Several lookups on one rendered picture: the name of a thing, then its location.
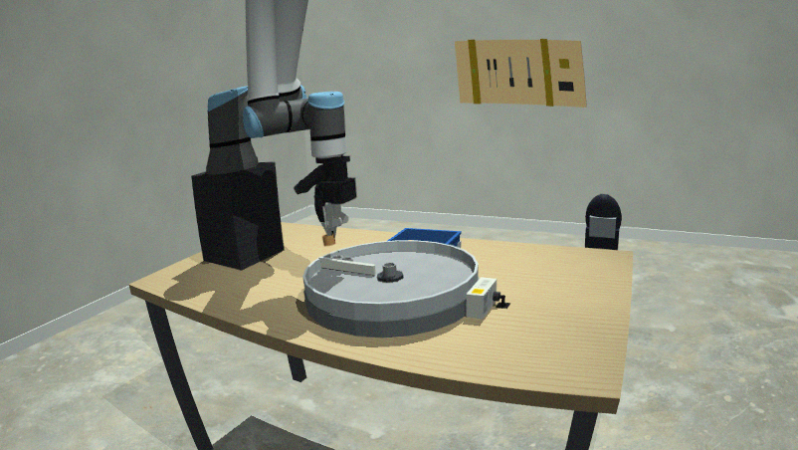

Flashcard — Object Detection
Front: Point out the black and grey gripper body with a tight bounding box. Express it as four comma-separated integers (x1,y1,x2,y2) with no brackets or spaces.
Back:
314,154,357,204

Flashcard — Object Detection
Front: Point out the blue open crate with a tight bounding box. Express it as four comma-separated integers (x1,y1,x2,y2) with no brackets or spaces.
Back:
388,228,462,248

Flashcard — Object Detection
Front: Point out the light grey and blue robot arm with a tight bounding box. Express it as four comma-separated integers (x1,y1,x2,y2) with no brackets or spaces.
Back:
206,0,347,175

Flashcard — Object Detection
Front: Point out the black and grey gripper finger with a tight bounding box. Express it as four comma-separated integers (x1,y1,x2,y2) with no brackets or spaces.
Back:
314,190,342,236
329,203,349,238

